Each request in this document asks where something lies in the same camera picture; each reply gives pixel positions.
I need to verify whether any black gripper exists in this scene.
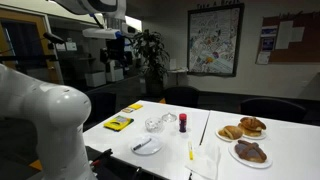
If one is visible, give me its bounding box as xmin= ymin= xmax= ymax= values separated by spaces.
xmin=105 ymin=36 xmax=127 ymax=63

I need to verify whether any clear glass bowl container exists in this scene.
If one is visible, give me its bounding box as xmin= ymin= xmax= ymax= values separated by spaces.
xmin=144 ymin=116 xmax=165 ymax=134

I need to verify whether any green potted plant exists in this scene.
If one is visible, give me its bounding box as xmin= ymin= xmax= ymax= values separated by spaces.
xmin=131 ymin=29 xmax=171 ymax=94

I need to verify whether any marker pack with yellow card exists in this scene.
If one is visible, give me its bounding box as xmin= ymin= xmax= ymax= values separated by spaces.
xmin=121 ymin=103 xmax=144 ymax=114

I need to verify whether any small white side table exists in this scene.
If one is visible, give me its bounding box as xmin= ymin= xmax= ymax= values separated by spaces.
xmin=167 ymin=67 xmax=190 ymax=88

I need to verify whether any yellow green crayon box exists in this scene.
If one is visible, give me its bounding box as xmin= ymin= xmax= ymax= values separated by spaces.
xmin=103 ymin=115 xmax=135 ymax=132

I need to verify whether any black office chair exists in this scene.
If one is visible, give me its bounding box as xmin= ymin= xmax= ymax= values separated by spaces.
xmin=239 ymin=97 xmax=308 ymax=124
xmin=163 ymin=85 xmax=201 ymax=109

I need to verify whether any clear glass lid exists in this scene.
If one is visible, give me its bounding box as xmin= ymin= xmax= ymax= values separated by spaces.
xmin=161 ymin=112 xmax=178 ymax=123

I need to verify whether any black marker pen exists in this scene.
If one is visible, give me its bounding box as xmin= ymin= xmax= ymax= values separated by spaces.
xmin=132 ymin=137 xmax=153 ymax=151

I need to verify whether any red capped spice bottle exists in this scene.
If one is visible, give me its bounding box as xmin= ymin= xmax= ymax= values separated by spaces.
xmin=178 ymin=113 xmax=188 ymax=134

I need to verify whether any framed colouring poster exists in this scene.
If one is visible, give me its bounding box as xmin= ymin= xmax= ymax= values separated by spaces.
xmin=186 ymin=3 xmax=245 ymax=78

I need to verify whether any white plate holding marker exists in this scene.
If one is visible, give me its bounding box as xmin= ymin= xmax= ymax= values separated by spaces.
xmin=129 ymin=134 xmax=164 ymax=156

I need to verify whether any black orange clamp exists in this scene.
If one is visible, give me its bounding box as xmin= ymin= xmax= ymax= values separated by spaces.
xmin=87 ymin=148 xmax=114 ymax=172

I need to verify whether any yellow highlighter pen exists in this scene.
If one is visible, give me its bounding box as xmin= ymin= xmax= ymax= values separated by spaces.
xmin=187 ymin=141 xmax=194 ymax=161

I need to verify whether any white plate under bread roll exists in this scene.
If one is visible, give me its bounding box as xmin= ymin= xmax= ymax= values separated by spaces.
xmin=215 ymin=128 xmax=244 ymax=143

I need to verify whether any golden bread roll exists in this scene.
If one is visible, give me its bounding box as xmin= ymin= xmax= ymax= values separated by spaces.
xmin=218 ymin=125 xmax=244 ymax=141

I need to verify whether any white paper napkin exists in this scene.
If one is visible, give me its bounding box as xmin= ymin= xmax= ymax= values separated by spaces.
xmin=185 ymin=142 xmax=222 ymax=180

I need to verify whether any brown croissant pastry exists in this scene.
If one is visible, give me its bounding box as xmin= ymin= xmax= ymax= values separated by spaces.
xmin=237 ymin=116 xmax=267 ymax=138

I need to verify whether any white plate under croissant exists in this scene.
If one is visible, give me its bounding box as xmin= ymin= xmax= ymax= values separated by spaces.
xmin=241 ymin=129 xmax=268 ymax=141

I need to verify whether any chocolate cross bread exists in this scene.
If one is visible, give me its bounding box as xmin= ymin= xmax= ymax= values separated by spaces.
xmin=234 ymin=139 xmax=268 ymax=164

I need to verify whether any brown cork notice board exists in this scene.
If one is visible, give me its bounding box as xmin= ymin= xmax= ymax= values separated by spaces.
xmin=255 ymin=11 xmax=320 ymax=66

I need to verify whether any white plate under chocolate bread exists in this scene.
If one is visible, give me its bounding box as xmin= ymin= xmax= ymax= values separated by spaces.
xmin=227 ymin=141 xmax=273 ymax=170

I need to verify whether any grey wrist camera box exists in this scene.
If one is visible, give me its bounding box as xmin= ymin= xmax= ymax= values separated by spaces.
xmin=121 ymin=22 xmax=138 ymax=38

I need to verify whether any black camera on stand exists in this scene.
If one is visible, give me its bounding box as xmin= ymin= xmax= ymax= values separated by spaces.
xmin=42 ymin=31 xmax=66 ymax=50

